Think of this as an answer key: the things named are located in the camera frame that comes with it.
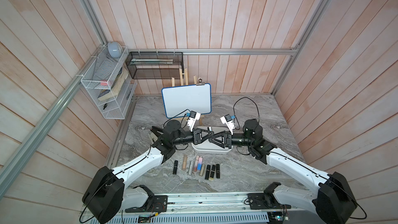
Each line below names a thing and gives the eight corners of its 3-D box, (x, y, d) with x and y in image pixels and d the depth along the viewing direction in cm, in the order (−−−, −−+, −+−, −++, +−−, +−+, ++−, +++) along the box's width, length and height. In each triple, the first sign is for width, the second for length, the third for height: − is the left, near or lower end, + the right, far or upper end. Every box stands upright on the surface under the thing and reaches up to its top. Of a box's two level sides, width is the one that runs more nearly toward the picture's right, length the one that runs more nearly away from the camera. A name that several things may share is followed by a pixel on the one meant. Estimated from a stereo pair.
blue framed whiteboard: (167, 124, 105) (161, 97, 84) (167, 114, 111) (161, 87, 90) (210, 120, 107) (213, 93, 87) (208, 111, 113) (210, 83, 92)
